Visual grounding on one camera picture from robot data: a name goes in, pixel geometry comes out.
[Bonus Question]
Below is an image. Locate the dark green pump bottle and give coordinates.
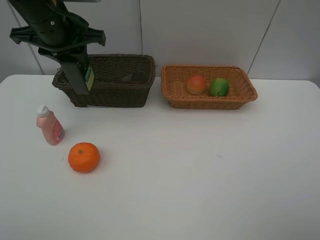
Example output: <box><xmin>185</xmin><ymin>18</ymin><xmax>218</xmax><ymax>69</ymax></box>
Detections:
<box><xmin>61</xmin><ymin>62</ymin><xmax>95</xmax><ymax>95</ymax></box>

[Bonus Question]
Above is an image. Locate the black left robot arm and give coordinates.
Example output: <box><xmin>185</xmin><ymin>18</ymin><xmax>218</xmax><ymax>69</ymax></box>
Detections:
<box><xmin>9</xmin><ymin>0</ymin><xmax>106</xmax><ymax>63</ymax></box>

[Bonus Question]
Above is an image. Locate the orange mandarin fruit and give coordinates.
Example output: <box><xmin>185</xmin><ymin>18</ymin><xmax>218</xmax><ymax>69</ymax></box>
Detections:
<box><xmin>68</xmin><ymin>142</ymin><xmax>101</xmax><ymax>173</ymax></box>

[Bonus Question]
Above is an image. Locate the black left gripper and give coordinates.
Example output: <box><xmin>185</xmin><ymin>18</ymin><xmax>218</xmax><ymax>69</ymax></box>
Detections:
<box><xmin>9</xmin><ymin>9</ymin><xmax>105</xmax><ymax>63</ymax></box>

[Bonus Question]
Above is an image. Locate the pink bottle white cap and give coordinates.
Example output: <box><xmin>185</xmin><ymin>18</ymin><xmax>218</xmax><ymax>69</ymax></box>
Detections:
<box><xmin>36</xmin><ymin>104</ymin><xmax>65</xmax><ymax>146</ymax></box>

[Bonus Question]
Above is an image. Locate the green lime fruit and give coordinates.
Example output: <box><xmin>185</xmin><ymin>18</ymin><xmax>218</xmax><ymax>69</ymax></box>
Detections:
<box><xmin>209</xmin><ymin>77</ymin><xmax>230</xmax><ymax>97</ymax></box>

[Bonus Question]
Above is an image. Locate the translucent purple plastic cup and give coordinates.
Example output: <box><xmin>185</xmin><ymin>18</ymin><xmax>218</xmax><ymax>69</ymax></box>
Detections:
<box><xmin>116</xmin><ymin>71</ymin><xmax>146</xmax><ymax>85</ymax></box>

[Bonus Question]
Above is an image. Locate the red orange peach fruit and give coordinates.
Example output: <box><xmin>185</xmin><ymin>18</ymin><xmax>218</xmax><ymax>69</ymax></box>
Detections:
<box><xmin>186</xmin><ymin>75</ymin><xmax>208</xmax><ymax>95</ymax></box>

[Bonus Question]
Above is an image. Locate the light orange wicker basket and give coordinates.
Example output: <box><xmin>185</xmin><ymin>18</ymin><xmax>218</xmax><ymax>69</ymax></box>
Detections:
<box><xmin>161</xmin><ymin>64</ymin><xmax>258</xmax><ymax>110</ymax></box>

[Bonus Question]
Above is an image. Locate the dark brown wicker basket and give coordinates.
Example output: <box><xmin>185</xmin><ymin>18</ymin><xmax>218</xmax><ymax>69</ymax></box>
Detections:
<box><xmin>52</xmin><ymin>54</ymin><xmax>156</xmax><ymax>108</ymax></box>

